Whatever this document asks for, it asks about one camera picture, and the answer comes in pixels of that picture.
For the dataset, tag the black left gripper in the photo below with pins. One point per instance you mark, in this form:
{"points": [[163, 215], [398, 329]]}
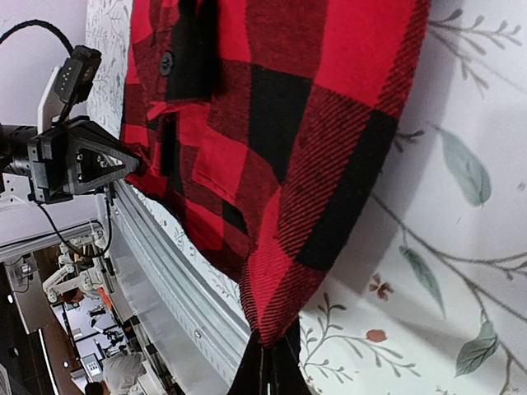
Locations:
{"points": [[54, 174]]}

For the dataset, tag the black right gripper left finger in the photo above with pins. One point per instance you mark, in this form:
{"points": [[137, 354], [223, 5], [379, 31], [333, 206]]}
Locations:
{"points": [[252, 375]]}

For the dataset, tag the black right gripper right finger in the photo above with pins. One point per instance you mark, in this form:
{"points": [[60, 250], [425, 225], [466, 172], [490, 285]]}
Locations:
{"points": [[285, 372]]}

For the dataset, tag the red black plaid shirt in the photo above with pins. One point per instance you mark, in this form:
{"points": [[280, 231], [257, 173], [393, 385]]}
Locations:
{"points": [[262, 127]]}

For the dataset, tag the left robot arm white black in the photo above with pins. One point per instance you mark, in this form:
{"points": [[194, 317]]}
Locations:
{"points": [[14, 154]]}

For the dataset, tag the person in grey shirt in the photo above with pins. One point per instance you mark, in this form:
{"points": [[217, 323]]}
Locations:
{"points": [[120, 373]]}

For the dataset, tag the floral patterned table cloth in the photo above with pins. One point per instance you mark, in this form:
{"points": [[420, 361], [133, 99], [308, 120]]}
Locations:
{"points": [[429, 294]]}

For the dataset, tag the aluminium front rail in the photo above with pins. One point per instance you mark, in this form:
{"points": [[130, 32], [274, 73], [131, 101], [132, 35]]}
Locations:
{"points": [[189, 311]]}

